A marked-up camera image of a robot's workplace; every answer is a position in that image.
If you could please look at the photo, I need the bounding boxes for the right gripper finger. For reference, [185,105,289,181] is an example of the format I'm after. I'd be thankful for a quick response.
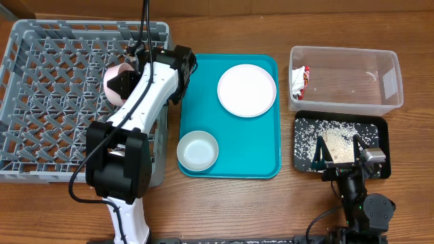
[353,134,369,162]
[312,136,333,165]

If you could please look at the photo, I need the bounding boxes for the red snack wrapper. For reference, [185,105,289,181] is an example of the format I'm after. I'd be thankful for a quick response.
[291,66,310,100]

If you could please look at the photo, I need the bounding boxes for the large white plate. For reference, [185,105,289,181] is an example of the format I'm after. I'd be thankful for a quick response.
[217,64,277,118]

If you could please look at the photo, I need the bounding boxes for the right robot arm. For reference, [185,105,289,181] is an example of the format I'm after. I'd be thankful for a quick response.
[305,134,396,244]

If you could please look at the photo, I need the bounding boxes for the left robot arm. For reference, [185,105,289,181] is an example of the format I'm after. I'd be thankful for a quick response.
[85,45,197,243]

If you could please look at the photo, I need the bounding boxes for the black waste tray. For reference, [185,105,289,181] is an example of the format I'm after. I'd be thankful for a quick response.
[293,110,391,179]

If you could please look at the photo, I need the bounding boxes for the spilled rice grains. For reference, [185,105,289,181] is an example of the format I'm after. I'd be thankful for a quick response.
[293,118,379,171]

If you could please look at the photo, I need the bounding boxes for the grey plastic dish rack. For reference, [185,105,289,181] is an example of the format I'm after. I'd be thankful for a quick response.
[1,20,173,184]

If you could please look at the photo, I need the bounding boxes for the clear plastic bin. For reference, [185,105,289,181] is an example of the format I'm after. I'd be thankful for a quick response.
[288,46,404,116]

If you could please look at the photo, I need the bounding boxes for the teal serving tray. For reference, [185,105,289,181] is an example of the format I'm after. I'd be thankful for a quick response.
[180,54,281,179]

